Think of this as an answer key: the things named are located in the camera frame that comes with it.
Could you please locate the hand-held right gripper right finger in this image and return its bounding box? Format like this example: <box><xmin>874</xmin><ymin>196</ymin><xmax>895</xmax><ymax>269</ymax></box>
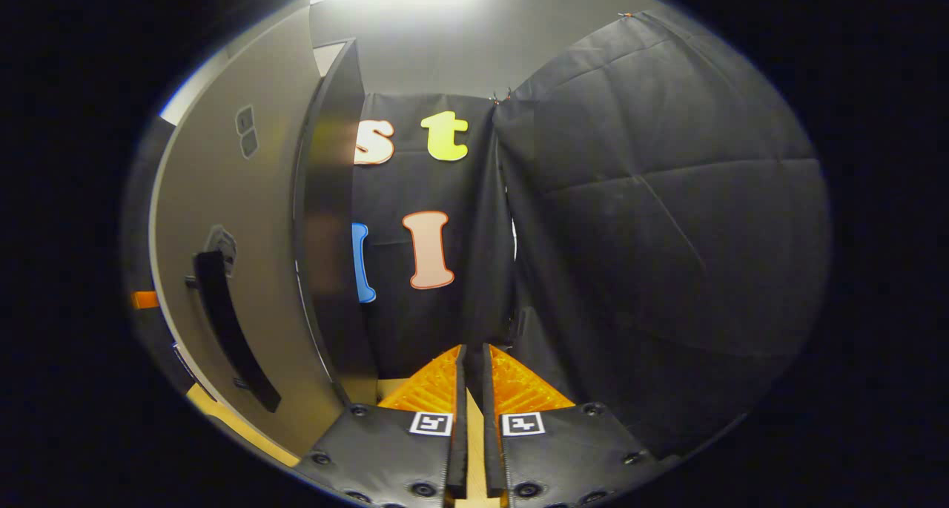
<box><xmin>482</xmin><ymin>343</ymin><xmax>681</xmax><ymax>508</ymax></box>

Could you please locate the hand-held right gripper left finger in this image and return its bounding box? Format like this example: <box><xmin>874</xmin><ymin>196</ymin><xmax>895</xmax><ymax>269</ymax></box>
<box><xmin>295</xmin><ymin>344</ymin><xmax>469</xmax><ymax>508</ymax></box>

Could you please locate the grey double-door shoe cabinet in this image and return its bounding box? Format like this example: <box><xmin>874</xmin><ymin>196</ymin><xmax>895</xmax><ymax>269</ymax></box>
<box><xmin>291</xmin><ymin>37</ymin><xmax>381</xmax><ymax>407</ymax></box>

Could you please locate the black backdrop cloth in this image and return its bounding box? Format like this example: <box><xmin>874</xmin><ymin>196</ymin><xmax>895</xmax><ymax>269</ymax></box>
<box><xmin>350</xmin><ymin>10</ymin><xmax>832</xmax><ymax>462</ymax></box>

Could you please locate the black door handle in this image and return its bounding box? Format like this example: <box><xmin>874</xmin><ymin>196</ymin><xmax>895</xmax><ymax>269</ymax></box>
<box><xmin>185</xmin><ymin>249</ymin><xmax>283</xmax><ymax>415</ymax></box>

